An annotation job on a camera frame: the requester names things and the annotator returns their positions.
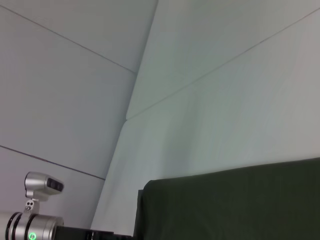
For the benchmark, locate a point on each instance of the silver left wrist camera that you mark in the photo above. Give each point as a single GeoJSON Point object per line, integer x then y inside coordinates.
{"type": "Point", "coordinates": [41, 186]}

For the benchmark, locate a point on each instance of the dark green FREE t-shirt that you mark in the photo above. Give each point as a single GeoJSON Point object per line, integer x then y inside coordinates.
{"type": "Point", "coordinates": [225, 205]}

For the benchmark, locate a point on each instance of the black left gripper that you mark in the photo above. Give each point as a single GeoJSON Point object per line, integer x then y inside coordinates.
{"type": "Point", "coordinates": [82, 233]}

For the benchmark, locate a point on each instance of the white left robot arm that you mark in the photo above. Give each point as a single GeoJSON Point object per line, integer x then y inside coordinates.
{"type": "Point", "coordinates": [32, 227]}

